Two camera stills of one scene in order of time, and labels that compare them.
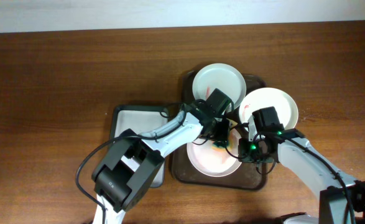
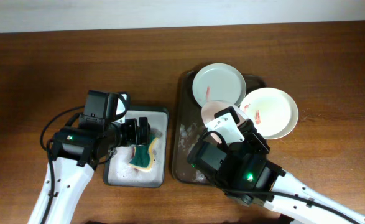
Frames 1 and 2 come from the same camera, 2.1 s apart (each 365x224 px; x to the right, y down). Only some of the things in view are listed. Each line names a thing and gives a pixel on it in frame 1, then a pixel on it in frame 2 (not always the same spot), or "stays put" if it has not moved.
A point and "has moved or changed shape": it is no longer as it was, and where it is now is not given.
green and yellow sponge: [222, 147] has moved or changed shape
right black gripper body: [251, 152] -> [252, 141]
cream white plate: [269, 97] stays put
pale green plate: [224, 77] stays put
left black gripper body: [218, 134] -> [127, 134]
